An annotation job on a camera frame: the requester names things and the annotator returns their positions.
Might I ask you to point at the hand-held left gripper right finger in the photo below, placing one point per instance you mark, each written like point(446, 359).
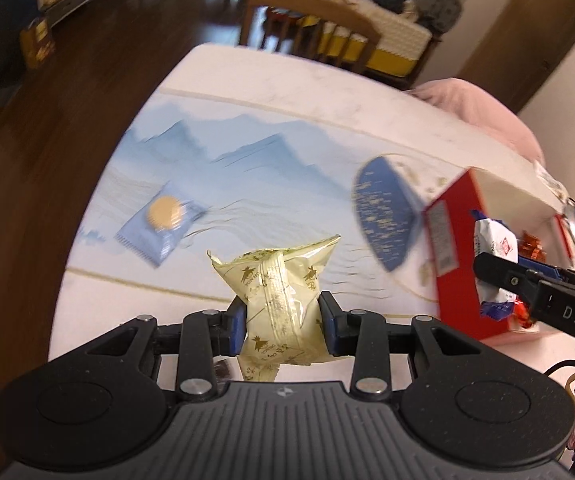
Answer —
point(328, 325)

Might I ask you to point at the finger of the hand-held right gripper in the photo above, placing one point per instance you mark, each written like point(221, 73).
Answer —
point(507, 275)
point(537, 266)

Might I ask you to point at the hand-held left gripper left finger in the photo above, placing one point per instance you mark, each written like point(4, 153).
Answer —
point(237, 322)

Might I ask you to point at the white and blue snack packet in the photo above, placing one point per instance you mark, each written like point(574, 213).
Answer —
point(492, 240)

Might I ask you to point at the cream yellow snack packet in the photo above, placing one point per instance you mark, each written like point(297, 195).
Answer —
point(277, 300)

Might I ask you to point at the red cardboard box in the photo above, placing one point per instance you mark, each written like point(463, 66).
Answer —
point(460, 270)

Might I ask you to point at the brown snack packet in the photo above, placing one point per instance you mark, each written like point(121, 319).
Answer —
point(222, 369)

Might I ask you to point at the light blue cookie packet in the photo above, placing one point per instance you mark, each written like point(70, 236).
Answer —
point(160, 222)

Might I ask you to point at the pink cloth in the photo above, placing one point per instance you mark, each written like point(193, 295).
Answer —
point(482, 115)

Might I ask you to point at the brown wooden door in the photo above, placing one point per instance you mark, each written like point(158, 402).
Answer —
point(532, 25)

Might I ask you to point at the beige sofa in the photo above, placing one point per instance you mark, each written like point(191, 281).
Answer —
point(402, 40)

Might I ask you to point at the wooden chair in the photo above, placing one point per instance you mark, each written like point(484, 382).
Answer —
point(312, 20)

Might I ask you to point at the brown cardboard box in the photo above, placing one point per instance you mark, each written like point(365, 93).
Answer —
point(37, 42)

